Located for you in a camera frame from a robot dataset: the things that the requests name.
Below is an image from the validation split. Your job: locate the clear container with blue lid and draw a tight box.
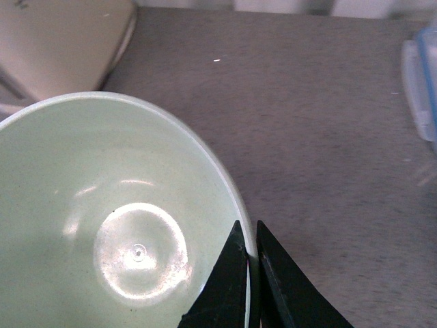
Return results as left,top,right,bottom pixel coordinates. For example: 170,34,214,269
401,18,436,150

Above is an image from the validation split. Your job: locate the light green plastic bowl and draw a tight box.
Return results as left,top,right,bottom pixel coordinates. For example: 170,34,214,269
1,92,259,327

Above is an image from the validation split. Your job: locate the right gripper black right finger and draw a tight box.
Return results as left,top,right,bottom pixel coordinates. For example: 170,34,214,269
257,220,352,327

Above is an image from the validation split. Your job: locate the cream two-slot toaster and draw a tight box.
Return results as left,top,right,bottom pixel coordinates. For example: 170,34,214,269
1,1,138,115

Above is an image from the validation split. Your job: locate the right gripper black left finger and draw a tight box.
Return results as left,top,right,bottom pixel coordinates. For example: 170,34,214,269
178,221,247,328

